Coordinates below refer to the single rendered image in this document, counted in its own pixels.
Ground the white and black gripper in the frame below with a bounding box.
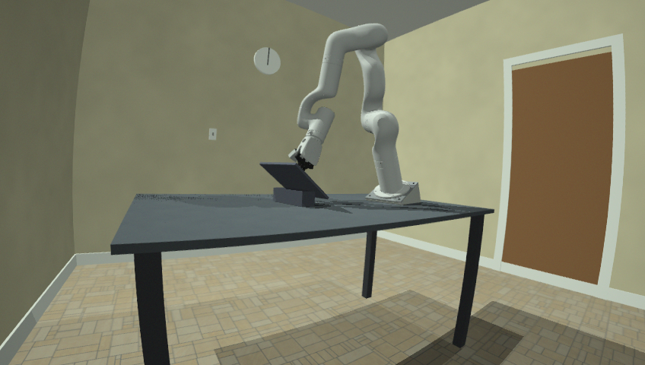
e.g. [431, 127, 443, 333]
[295, 136, 322, 171]

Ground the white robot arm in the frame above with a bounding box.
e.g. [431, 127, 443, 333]
[297, 24, 410, 198]

